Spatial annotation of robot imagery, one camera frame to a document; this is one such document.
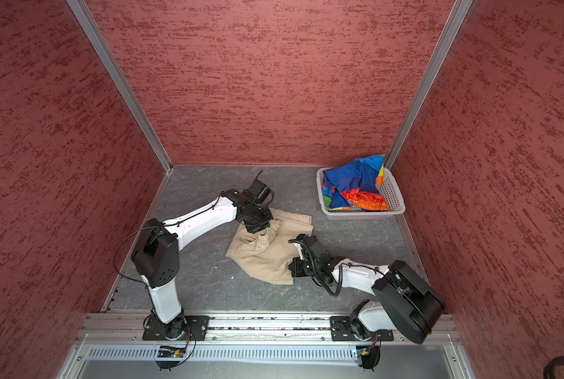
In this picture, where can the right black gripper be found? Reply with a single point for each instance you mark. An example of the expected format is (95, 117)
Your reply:
(296, 272)

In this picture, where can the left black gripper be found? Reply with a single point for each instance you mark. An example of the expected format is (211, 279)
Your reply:
(264, 224)

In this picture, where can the beige drawstring shorts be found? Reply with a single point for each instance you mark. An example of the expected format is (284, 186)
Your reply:
(266, 255)

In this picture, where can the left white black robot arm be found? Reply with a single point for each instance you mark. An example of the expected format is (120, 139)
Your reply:
(156, 253)

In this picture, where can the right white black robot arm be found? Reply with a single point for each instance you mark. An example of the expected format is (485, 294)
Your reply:
(404, 301)

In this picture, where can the colourful blue orange shorts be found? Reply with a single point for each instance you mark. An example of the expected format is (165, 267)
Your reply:
(355, 185)

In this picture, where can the white perforated plastic basket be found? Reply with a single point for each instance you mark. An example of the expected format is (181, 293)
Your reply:
(389, 190)

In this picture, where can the left small circuit board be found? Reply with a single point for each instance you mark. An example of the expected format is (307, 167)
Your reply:
(171, 352)

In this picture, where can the left corner aluminium profile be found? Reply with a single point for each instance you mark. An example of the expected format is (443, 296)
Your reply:
(89, 26)

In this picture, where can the corner aluminium profile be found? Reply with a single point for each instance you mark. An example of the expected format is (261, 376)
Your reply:
(89, 26)
(443, 46)

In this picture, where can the right corner aluminium profile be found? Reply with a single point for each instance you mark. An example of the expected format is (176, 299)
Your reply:
(443, 46)

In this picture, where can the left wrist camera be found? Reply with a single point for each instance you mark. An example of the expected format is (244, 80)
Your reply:
(259, 193)

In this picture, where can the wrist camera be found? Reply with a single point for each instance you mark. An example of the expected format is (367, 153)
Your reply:
(307, 245)
(259, 193)

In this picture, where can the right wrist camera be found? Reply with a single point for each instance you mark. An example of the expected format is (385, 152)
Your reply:
(307, 245)

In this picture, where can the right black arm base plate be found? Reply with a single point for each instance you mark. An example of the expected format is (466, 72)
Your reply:
(344, 329)

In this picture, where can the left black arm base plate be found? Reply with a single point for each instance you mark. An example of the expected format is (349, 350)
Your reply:
(196, 327)

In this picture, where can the aluminium mounting rail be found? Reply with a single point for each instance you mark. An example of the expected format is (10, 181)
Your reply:
(126, 327)

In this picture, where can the white slotted cable duct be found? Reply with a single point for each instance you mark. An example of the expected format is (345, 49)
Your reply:
(287, 354)

